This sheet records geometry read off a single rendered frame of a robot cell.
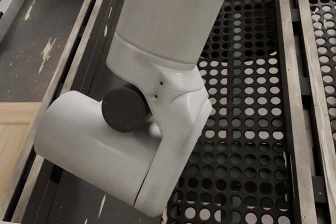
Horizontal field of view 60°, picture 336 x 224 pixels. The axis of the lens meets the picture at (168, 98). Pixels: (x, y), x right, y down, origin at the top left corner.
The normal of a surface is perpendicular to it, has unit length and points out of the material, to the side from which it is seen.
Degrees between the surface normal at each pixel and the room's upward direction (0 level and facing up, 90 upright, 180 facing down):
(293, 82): 59
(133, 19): 96
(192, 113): 77
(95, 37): 90
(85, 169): 111
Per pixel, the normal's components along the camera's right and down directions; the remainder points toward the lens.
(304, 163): -0.22, -0.54
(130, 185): -0.26, 0.20
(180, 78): 0.58, -0.26
